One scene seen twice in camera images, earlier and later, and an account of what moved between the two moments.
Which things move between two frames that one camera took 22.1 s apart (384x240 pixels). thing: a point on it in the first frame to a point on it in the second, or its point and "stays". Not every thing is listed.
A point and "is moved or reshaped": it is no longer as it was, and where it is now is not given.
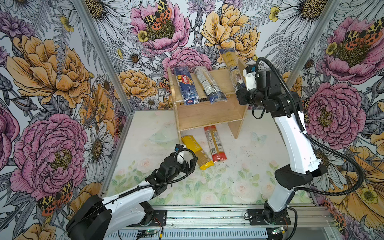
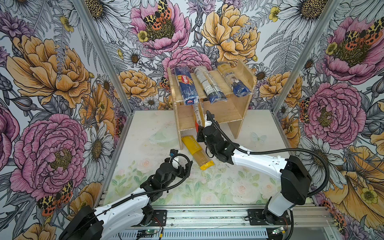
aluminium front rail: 214,218 stays
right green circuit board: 278,230 stays
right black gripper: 243,97 to 199,137
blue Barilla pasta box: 189,91 stays
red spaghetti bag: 215,143 is moved or reshaped
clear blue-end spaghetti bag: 213,91 stays
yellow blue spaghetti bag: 231,62 is moved or reshaped
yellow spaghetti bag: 203,160 stays
